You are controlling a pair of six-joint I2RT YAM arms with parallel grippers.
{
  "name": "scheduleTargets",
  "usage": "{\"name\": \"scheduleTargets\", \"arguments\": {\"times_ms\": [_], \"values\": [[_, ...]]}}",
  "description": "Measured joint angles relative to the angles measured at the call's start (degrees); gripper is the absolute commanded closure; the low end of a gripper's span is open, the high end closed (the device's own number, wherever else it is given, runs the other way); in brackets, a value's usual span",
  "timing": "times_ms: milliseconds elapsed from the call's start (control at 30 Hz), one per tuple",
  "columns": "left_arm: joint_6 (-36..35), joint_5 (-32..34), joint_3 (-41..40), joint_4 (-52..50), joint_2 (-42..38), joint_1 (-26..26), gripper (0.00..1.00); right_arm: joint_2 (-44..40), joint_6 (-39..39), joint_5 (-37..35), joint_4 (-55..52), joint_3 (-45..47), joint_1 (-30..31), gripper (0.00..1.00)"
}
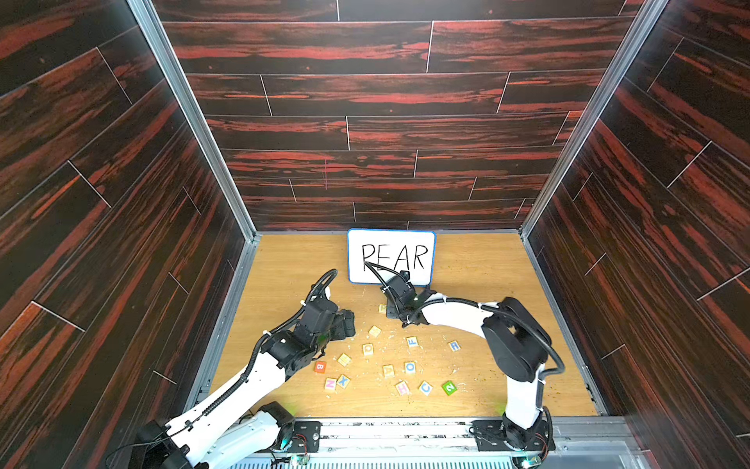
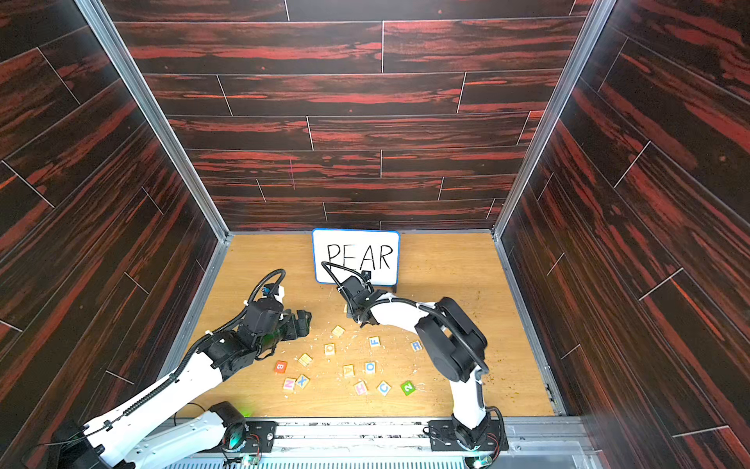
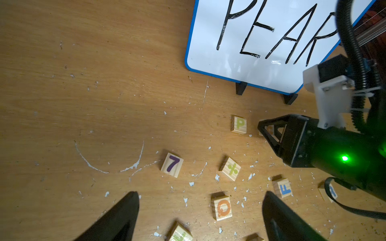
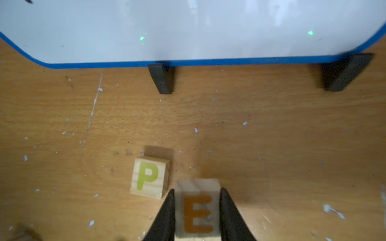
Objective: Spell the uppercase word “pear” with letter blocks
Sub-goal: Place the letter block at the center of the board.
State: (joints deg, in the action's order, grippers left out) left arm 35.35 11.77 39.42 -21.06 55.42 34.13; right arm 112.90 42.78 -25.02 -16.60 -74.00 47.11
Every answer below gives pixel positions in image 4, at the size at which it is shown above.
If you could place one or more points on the left black board foot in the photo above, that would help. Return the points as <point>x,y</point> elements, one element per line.
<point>163,77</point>

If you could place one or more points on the wooden block green P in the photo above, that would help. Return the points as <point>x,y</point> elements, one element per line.
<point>150,177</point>

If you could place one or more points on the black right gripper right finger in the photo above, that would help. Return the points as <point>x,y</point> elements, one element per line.
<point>232,225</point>

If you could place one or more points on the black board foot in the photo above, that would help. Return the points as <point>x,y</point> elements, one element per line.
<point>336,76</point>
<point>163,77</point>

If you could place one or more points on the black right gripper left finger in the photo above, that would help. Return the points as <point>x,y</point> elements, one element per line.
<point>163,227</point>

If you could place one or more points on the wooden block orange E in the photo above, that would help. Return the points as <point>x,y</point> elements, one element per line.
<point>197,208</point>

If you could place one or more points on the right black board foot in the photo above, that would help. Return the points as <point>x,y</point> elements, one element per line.
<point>336,76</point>

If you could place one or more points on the white board reading PEAR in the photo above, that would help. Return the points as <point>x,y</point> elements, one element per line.
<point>107,34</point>

